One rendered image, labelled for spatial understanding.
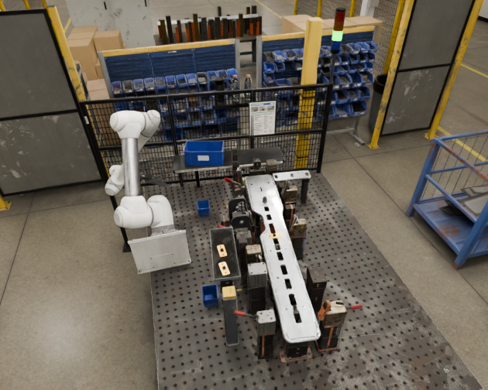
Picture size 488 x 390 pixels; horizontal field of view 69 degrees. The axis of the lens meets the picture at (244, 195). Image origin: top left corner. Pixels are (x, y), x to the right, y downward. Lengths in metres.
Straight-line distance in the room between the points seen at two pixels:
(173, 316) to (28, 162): 2.73
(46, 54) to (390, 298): 3.47
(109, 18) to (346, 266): 7.32
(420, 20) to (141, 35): 5.83
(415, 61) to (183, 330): 4.04
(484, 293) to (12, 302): 4.07
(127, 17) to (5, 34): 4.98
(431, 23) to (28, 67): 4.23
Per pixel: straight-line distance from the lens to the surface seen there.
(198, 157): 2.83
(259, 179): 2.74
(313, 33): 2.83
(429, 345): 2.41
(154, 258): 2.49
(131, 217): 2.37
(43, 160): 4.43
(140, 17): 8.67
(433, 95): 5.46
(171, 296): 2.42
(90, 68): 6.32
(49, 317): 3.53
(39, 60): 3.94
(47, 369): 3.27
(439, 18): 4.99
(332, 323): 1.99
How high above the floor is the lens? 2.64
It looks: 39 degrees down
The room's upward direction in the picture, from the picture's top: 1 degrees counter-clockwise
